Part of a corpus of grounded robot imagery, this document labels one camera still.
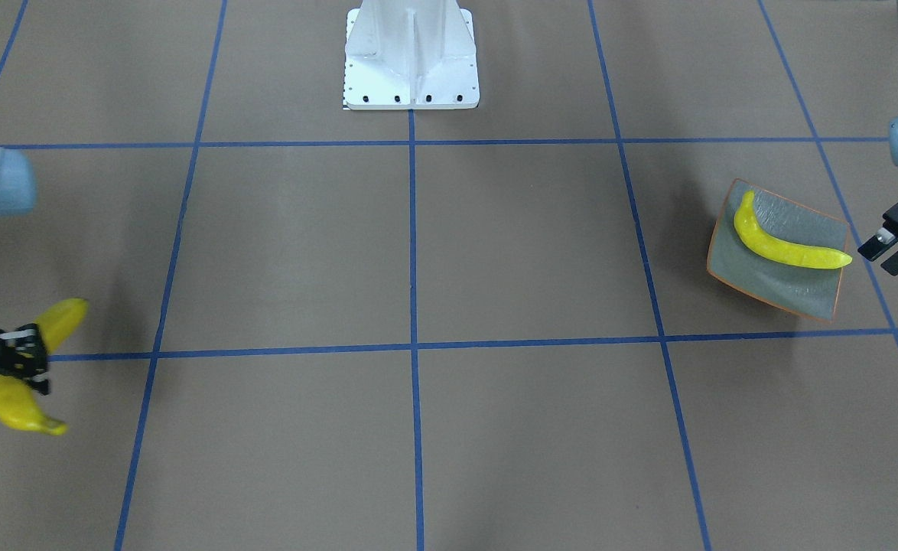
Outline yellow banana with dark tip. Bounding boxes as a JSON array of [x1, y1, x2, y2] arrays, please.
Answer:
[[0, 298, 89, 436]]

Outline bright yellow-green banana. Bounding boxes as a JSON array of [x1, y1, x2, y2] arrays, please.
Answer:
[[733, 189, 854, 271]]

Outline grey square plate orange rim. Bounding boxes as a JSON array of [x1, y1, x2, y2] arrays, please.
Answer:
[[705, 179, 854, 321]]

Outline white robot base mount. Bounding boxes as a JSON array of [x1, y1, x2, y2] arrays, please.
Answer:
[[342, 1, 481, 111]]

